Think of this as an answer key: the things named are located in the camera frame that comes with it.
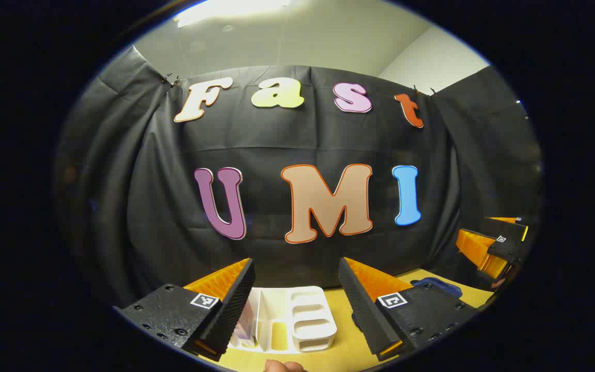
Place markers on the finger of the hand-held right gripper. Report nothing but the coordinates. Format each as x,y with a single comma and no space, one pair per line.
506,250
519,227

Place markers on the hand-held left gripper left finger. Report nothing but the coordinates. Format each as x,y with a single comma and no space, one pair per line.
230,310

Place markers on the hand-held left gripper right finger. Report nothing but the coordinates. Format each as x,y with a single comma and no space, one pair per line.
362,310

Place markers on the pink book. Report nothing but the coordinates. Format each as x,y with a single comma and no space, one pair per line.
246,320

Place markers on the white plastic bookshelf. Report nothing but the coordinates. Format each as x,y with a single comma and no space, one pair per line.
308,336

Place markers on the blue schoolbag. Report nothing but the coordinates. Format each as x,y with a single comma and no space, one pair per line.
444,287

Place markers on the black backdrop cloth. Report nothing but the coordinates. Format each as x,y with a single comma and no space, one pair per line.
277,139

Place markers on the ceiling light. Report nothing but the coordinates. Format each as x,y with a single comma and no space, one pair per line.
230,9

